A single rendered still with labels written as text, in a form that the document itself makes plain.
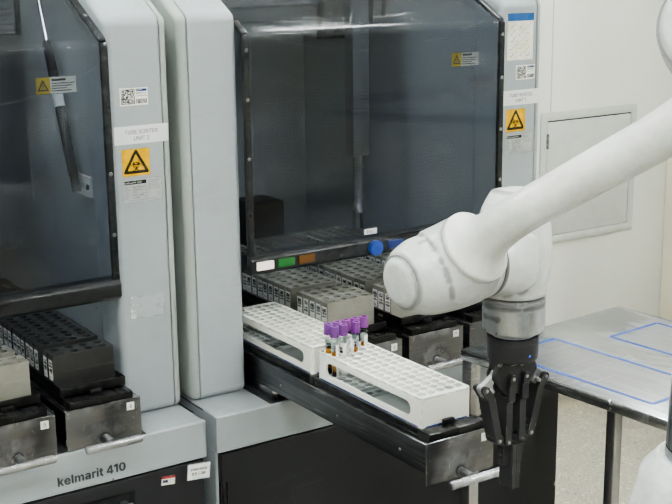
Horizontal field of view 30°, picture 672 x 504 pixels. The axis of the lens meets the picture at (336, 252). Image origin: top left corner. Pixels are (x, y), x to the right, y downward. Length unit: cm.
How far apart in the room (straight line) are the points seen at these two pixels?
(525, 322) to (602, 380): 45
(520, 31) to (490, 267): 108
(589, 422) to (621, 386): 211
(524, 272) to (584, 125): 264
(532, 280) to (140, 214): 76
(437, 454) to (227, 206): 63
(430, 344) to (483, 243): 91
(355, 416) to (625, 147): 75
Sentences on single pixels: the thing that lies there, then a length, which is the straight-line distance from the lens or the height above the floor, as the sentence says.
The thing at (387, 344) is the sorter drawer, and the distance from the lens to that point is 243.
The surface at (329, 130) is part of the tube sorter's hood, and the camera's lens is 235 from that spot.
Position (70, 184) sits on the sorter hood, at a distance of 213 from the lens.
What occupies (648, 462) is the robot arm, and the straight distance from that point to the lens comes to 148.
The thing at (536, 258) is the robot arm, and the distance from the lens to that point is 176.
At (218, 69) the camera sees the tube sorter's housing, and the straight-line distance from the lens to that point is 224.
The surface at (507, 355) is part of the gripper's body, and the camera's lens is 181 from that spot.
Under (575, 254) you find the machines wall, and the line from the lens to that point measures 444.
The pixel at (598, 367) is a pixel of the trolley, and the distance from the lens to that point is 227.
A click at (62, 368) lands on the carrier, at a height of 86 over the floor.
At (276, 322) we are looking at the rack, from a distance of 236.
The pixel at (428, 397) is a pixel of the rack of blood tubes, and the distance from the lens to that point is 197.
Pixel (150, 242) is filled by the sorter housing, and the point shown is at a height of 105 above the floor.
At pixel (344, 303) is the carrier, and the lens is 244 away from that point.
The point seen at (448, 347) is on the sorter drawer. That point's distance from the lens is 252.
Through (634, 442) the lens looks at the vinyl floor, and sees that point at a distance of 416.
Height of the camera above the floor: 155
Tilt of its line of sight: 14 degrees down
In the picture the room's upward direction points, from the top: 1 degrees counter-clockwise
